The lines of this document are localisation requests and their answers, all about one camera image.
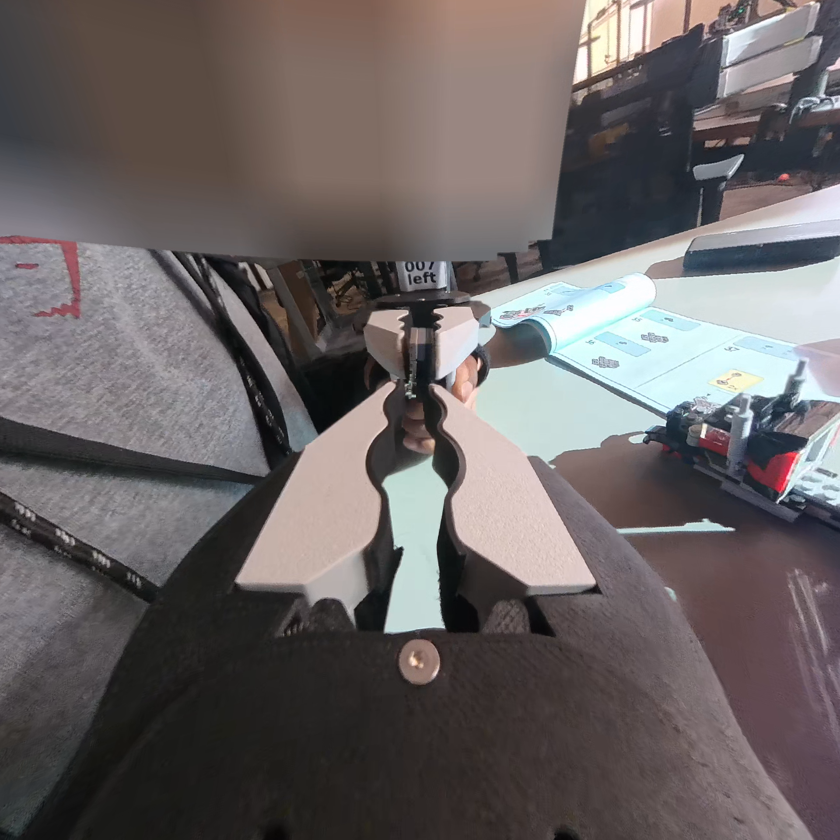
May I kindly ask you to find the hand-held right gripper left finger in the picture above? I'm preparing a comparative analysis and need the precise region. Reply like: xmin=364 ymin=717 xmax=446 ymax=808
xmin=233 ymin=381 xmax=404 ymax=631

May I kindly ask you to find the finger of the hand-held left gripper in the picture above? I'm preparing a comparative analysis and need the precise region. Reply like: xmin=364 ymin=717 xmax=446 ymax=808
xmin=364 ymin=308 xmax=416 ymax=383
xmin=430 ymin=314 xmax=481 ymax=391

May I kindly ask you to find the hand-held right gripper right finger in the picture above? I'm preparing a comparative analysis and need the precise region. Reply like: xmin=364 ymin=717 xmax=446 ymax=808
xmin=430 ymin=384 xmax=598 ymax=631

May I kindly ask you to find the person's left hand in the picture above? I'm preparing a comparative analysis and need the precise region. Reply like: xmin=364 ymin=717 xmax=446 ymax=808
xmin=363 ymin=348 xmax=485 ymax=455

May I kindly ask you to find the light blue instruction booklet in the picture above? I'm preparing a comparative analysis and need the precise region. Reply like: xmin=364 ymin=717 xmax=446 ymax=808
xmin=492 ymin=272 xmax=821 ymax=417

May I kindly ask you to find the toy brick truck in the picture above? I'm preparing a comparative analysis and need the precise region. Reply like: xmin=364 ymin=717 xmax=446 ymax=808
xmin=643 ymin=360 xmax=840 ymax=524

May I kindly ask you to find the black shelving unit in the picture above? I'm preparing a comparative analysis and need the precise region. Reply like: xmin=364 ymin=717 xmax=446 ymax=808
xmin=567 ymin=23 xmax=708 ymax=198

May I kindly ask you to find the black rectangular device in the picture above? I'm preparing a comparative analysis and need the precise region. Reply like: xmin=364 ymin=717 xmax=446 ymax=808
xmin=682 ymin=220 xmax=840 ymax=272

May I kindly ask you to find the white storage box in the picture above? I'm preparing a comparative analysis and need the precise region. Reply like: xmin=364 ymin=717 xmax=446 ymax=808
xmin=718 ymin=3 xmax=823 ymax=67
xmin=714 ymin=36 xmax=826 ymax=101

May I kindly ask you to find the black bag strap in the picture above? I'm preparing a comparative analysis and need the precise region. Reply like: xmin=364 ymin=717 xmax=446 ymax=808
xmin=0 ymin=416 xmax=265 ymax=488

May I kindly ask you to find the black patterned cord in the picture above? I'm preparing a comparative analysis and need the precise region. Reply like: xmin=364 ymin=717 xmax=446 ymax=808
xmin=0 ymin=256 xmax=293 ymax=602

